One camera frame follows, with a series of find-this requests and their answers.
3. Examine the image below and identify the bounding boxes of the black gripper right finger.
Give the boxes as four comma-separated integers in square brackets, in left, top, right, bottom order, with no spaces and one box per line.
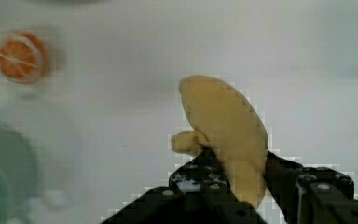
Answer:
[265,152,358,224]

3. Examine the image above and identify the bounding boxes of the yellow banana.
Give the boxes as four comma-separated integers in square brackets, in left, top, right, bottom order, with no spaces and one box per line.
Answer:
[171,75,269,208]

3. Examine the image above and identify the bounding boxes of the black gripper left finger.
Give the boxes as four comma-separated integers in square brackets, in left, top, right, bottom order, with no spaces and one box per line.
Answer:
[101,149,267,224]

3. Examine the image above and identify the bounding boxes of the orange slice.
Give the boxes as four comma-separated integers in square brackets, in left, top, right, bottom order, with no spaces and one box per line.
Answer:
[0,30,51,84]

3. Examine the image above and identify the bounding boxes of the green mug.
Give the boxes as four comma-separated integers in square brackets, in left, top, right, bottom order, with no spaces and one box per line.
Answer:
[0,124,40,224]

